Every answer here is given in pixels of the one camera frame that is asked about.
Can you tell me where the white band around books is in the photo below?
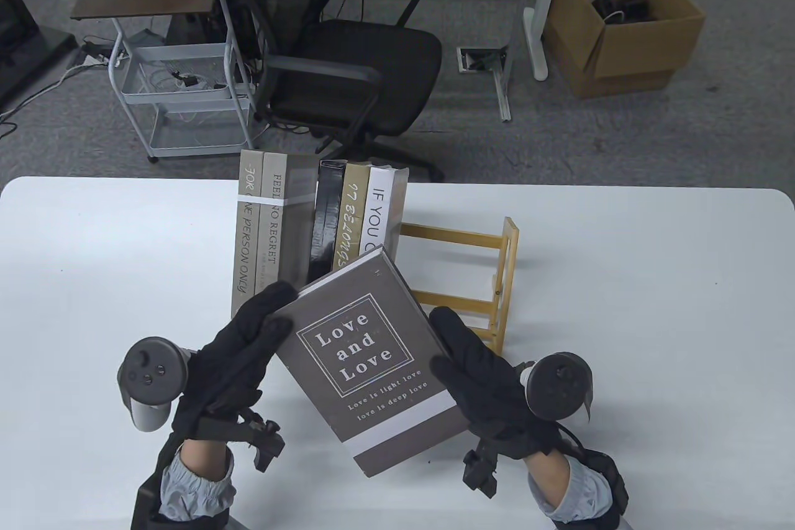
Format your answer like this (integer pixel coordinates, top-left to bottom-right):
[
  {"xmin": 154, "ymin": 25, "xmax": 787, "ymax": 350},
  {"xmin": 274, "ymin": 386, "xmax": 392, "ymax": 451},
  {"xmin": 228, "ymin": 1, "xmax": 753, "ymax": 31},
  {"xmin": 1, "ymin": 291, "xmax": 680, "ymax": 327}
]
[{"xmin": 238, "ymin": 193, "xmax": 315, "ymax": 211}]

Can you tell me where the metal floor socket box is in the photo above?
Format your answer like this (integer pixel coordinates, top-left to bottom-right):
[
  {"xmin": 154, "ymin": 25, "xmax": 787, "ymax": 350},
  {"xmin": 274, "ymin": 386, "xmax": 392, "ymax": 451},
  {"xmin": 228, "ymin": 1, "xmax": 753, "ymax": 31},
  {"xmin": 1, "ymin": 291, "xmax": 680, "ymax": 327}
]
[{"xmin": 457, "ymin": 45, "xmax": 511, "ymax": 75}]

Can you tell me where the person's left forearm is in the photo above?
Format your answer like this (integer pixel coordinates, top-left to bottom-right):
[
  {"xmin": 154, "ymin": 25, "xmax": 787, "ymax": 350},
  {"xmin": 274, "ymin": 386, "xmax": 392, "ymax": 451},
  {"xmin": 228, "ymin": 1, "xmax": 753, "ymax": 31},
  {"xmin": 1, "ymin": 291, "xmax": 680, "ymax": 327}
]
[{"xmin": 130, "ymin": 437, "xmax": 238, "ymax": 530}]

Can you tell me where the black mesh office chair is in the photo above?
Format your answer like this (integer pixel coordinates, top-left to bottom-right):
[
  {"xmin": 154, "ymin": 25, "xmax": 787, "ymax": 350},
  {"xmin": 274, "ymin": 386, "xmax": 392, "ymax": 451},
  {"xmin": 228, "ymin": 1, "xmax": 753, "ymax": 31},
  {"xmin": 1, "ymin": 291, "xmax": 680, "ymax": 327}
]
[{"xmin": 195, "ymin": 0, "xmax": 445, "ymax": 183}]

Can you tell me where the dark grey round controller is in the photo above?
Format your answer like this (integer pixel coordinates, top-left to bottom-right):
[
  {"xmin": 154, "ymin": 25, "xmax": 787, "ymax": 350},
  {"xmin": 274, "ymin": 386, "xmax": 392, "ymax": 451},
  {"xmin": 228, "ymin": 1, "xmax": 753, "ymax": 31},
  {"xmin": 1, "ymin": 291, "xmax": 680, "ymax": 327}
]
[
  {"xmin": 116, "ymin": 337, "xmax": 191, "ymax": 434},
  {"xmin": 518, "ymin": 352, "xmax": 596, "ymax": 437}
]

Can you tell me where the open cardboard box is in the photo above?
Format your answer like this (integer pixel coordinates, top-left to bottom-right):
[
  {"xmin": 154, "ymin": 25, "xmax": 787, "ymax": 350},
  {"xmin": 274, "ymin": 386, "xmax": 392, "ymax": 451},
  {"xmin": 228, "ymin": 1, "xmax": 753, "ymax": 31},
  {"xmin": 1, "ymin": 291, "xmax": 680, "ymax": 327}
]
[{"xmin": 543, "ymin": 0, "xmax": 707, "ymax": 99}]

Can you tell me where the person's right hand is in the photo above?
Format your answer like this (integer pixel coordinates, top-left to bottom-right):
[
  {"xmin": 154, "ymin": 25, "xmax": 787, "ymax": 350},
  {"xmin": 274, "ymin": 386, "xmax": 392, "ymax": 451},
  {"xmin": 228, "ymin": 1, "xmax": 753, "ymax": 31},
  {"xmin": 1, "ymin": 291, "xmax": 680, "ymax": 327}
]
[{"xmin": 429, "ymin": 306, "xmax": 573, "ymax": 462}]

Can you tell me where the white power strip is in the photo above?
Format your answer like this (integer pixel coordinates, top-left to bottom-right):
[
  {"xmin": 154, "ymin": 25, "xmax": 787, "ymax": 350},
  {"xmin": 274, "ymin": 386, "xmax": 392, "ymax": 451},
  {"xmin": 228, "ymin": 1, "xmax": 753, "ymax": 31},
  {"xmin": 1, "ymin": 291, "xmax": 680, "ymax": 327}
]
[{"xmin": 65, "ymin": 50, "xmax": 114, "ymax": 69}]

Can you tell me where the khaki gold book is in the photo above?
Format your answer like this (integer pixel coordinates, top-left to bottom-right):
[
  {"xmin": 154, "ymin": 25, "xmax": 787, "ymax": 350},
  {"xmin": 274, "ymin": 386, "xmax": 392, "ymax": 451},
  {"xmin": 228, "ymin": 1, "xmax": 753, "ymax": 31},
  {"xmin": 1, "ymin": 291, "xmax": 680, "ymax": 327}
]
[{"xmin": 330, "ymin": 162, "xmax": 374, "ymax": 273}]

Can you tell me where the white desk leg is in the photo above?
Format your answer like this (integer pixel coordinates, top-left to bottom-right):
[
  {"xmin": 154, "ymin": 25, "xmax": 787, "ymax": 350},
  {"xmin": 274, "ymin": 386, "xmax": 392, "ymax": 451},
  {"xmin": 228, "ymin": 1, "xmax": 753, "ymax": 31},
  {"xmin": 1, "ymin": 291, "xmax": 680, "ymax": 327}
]
[{"xmin": 522, "ymin": 0, "xmax": 570, "ymax": 82}]

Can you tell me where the beige handwritten-spine book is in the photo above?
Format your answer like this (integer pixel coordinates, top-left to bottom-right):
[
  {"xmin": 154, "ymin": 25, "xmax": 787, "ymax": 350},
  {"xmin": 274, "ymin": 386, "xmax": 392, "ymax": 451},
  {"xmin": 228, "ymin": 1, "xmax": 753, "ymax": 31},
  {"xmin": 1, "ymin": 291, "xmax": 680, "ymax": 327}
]
[{"xmin": 231, "ymin": 149, "xmax": 265, "ymax": 321}]

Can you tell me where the grey metal frame leg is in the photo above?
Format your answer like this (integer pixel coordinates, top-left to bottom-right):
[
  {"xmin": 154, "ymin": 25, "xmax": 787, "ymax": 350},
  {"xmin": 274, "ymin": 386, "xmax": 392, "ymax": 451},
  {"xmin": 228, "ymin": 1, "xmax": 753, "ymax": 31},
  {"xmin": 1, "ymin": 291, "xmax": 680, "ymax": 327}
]
[{"xmin": 494, "ymin": 0, "xmax": 542, "ymax": 122}]

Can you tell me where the white spine book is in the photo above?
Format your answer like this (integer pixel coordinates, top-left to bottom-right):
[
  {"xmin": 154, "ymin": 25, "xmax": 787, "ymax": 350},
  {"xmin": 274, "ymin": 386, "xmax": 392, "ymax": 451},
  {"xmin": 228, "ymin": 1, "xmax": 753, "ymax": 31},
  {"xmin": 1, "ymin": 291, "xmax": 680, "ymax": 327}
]
[{"xmin": 357, "ymin": 164, "xmax": 410, "ymax": 265}]

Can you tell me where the black cabinet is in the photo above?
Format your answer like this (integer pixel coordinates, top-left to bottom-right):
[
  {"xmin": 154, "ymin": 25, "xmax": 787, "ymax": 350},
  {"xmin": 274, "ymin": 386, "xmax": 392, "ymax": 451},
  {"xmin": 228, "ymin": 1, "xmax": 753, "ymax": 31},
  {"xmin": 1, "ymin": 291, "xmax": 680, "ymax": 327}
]
[{"xmin": 0, "ymin": 0, "xmax": 79, "ymax": 114}]

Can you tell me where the person's right forearm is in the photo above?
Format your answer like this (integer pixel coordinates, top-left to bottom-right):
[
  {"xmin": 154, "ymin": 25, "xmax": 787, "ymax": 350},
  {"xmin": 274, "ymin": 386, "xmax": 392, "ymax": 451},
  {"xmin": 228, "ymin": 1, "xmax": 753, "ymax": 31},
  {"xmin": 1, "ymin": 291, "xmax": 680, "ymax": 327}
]
[{"xmin": 527, "ymin": 448, "xmax": 629, "ymax": 530}]

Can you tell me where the person's left hand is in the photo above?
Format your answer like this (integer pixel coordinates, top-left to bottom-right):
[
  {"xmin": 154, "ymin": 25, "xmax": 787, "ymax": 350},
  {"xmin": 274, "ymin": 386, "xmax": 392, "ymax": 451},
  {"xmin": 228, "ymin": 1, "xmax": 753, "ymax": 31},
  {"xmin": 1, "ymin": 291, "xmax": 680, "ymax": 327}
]
[{"xmin": 170, "ymin": 280, "xmax": 299, "ymax": 451}]

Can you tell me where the glossy black book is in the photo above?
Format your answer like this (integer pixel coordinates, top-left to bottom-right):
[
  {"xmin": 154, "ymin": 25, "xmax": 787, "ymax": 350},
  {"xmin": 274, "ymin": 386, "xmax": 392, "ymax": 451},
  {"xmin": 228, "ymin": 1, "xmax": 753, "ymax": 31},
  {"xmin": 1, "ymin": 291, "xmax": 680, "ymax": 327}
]
[{"xmin": 307, "ymin": 159, "xmax": 347, "ymax": 286}]

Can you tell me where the white wire rolling cart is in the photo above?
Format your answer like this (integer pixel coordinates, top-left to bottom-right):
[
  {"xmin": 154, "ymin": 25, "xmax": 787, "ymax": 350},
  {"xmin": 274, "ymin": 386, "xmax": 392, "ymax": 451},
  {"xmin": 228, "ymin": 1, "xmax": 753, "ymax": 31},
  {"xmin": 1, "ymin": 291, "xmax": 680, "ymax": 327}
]
[{"xmin": 108, "ymin": 25, "xmax": 266, "ymax": 165}]

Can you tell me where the taupe serif-spine book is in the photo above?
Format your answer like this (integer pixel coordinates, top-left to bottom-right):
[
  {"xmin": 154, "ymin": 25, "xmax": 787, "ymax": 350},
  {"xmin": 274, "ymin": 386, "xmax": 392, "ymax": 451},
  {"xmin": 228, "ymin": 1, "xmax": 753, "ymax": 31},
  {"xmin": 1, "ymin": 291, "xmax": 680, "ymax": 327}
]
[{"xmin": 255, "ymin": 152, "xmax": 319, "ymax": 302}]

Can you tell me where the wooden book rack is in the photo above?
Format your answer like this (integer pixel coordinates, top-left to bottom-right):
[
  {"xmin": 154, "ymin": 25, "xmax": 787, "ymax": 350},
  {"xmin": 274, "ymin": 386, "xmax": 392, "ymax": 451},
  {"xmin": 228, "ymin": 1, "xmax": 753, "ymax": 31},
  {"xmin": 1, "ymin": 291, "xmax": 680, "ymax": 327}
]
[{"xmin": 396, "ymin": 216, "xmax": 522, "ymax": 355}]

